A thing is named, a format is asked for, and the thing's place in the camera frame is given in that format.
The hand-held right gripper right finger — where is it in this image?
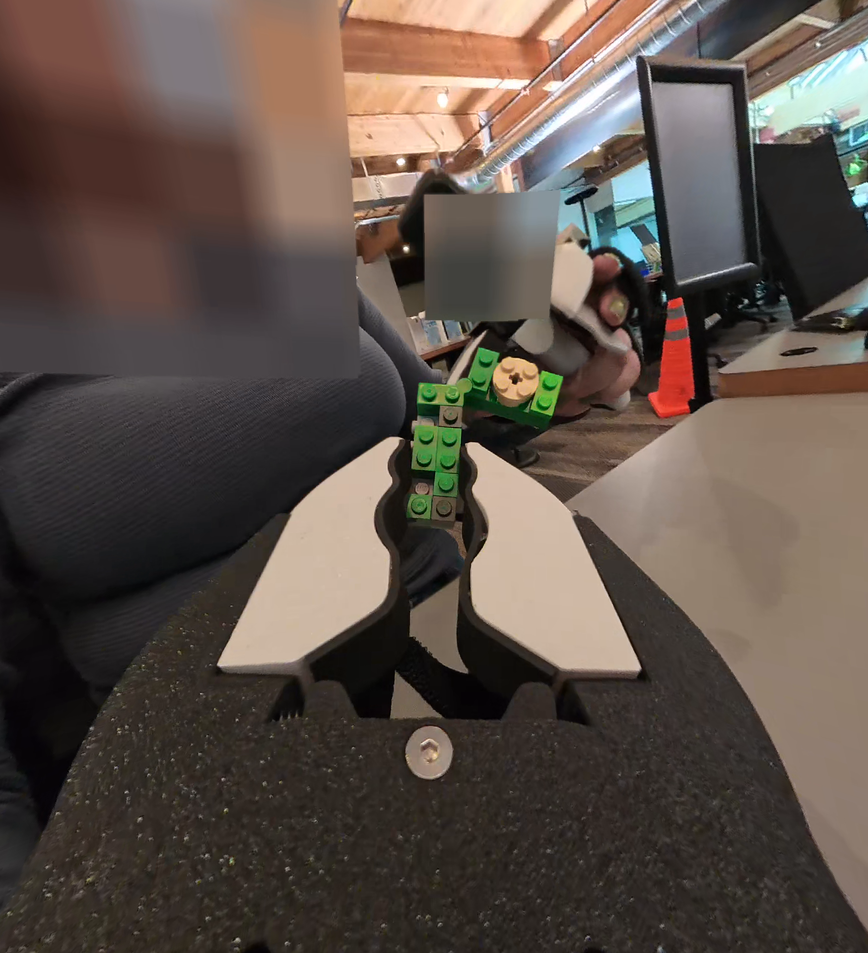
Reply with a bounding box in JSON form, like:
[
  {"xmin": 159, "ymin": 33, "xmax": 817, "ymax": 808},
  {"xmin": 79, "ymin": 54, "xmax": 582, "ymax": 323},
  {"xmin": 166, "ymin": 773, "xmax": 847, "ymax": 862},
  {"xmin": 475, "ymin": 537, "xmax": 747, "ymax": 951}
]
[{"xmin": 455, "ymin": 444, "xmax": 643, "ymax": 704}]

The orange traffic cone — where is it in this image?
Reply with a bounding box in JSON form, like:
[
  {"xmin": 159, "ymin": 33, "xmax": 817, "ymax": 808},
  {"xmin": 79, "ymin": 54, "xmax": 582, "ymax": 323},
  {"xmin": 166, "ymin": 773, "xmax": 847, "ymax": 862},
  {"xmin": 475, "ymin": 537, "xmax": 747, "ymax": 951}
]
[{"xmin": 648, "ymin": 296, "xmax": 695, "ymax": 418}]

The green plate with tan round brick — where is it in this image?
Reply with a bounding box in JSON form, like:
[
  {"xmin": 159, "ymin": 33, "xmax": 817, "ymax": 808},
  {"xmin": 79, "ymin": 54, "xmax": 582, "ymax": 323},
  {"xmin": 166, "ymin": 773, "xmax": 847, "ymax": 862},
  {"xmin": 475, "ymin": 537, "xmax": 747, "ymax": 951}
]
[{"xmin": 465, "ymin": 346, "xmax": 566, "ymax": 433}]

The person's left hand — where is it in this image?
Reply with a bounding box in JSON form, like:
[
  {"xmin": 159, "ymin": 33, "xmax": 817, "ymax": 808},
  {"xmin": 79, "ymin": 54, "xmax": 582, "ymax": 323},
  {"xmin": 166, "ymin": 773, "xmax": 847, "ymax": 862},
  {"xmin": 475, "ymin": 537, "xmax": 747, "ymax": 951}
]
[{"xmin": 556, "ymin": 252, "xmax": 645, "ymax": 418}]

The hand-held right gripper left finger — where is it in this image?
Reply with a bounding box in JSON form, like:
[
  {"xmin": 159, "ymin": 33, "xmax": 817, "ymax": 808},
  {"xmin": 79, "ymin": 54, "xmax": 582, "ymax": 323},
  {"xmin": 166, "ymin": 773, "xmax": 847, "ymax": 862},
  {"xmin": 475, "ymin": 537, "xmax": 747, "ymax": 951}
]
[{"xmin": 216, "ymin": 436, "xmax": 412, "ymax": 716}]

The green and grey brick assembly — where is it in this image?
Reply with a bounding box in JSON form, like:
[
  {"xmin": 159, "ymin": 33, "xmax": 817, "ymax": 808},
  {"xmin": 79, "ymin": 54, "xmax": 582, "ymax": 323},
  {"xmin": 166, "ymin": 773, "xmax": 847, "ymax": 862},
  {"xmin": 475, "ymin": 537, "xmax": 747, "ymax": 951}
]
[{"xmin": 402, "ymin": 380, "xmax": 473, "ymax": 531}]

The silver ceiling duct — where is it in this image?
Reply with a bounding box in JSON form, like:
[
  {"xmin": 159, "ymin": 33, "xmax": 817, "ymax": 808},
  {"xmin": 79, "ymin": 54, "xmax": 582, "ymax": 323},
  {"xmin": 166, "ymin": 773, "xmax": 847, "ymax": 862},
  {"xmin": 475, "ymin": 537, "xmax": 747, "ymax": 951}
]
[{"xmin": 471, "ymin": 0, "xmax": 733, "ymax": 183}]

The person's grey knit sweater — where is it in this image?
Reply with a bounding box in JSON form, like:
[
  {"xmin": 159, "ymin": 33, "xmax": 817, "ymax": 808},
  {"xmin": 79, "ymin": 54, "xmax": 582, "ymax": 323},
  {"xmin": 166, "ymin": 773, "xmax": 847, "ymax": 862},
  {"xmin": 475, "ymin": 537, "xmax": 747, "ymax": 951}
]
[{"xmin": 0, "ymin": 286, "xmax": 465, "ymax": 953}]

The black office chair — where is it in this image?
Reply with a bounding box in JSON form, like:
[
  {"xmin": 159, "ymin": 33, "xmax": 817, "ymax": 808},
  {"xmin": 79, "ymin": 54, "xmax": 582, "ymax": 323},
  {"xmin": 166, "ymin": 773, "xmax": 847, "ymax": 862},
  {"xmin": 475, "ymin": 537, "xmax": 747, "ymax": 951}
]
[{"xmin": 754, "ymin": 134, "xmax": 868, "ymax": 321}]

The wood-edged side desk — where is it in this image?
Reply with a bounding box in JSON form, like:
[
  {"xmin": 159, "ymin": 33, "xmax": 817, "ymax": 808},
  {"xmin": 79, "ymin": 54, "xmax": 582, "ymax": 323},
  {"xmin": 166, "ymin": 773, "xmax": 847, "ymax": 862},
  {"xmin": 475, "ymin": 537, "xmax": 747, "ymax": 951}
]
[{"xmin": 717, "ymin": 249, "xmax": 868, "ymax": 399}]

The black framed monitor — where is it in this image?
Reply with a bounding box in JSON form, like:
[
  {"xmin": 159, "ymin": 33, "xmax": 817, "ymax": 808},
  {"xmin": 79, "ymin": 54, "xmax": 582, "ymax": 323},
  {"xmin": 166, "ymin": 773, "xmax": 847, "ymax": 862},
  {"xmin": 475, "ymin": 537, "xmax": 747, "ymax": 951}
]
[{"xmin": 635, "ymin": 56, "xmax": 764, "ymax": 410}]

